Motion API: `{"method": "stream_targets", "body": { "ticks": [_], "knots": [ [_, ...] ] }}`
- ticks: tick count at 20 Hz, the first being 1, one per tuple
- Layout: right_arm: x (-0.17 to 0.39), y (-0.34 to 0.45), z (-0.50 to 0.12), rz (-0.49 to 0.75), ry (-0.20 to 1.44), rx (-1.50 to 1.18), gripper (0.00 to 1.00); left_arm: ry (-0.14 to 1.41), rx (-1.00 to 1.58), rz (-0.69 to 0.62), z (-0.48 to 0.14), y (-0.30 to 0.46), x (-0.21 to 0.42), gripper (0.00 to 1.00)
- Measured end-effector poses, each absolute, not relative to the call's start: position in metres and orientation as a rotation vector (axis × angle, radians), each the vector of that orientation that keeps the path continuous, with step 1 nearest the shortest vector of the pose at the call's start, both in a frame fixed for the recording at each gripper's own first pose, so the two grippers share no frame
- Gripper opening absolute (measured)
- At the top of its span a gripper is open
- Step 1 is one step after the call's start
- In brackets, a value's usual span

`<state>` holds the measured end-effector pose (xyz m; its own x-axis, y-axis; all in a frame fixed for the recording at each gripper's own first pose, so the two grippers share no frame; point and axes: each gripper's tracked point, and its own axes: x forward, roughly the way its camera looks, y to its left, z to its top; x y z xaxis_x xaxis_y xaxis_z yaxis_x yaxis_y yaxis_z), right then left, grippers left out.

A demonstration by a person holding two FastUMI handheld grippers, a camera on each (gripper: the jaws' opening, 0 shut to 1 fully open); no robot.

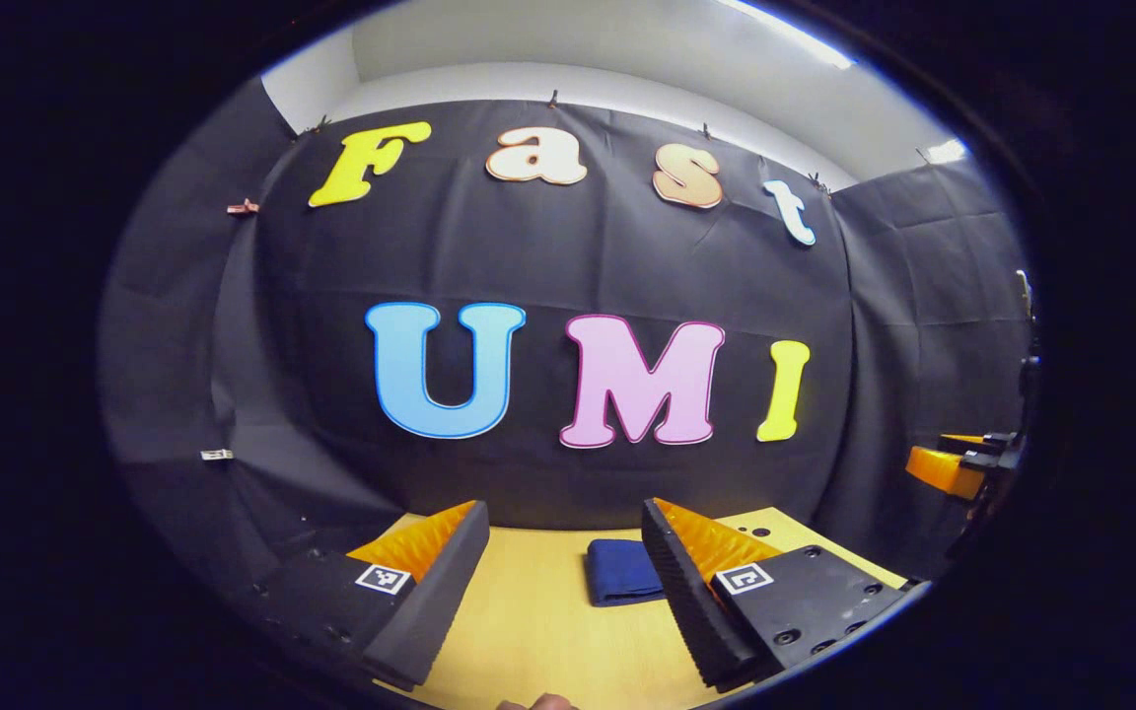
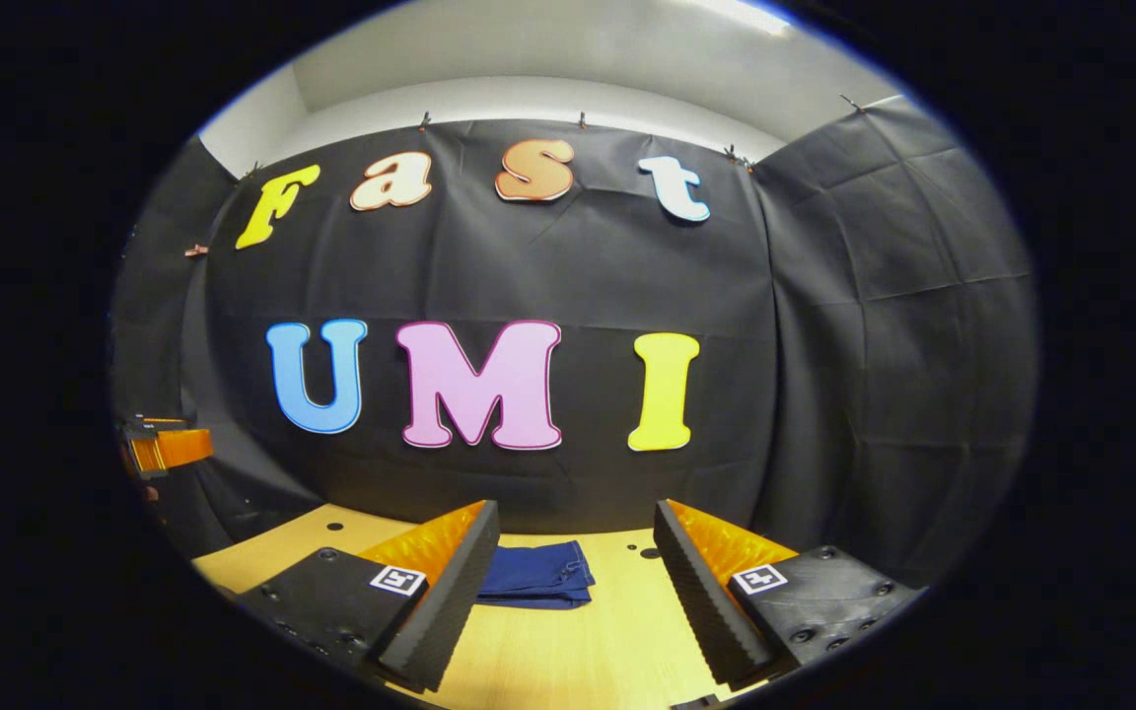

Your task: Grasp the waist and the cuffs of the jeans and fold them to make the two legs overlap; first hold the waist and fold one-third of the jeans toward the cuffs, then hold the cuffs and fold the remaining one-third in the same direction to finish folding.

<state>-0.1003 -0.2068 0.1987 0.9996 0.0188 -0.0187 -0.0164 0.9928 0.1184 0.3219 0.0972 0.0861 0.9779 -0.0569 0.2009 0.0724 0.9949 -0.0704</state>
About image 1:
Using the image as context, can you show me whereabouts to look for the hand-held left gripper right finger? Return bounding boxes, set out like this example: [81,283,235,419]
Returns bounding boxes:
[641,498,929,693]

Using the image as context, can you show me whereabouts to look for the blue denim jeans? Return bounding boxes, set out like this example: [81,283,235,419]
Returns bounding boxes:
[585,538,668,606]

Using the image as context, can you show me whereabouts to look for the black backdrop cloth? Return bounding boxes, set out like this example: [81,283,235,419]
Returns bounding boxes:
[100,79,1037,593]

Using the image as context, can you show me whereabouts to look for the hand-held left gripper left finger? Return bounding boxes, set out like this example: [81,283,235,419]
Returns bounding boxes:
[252,500,492,691]

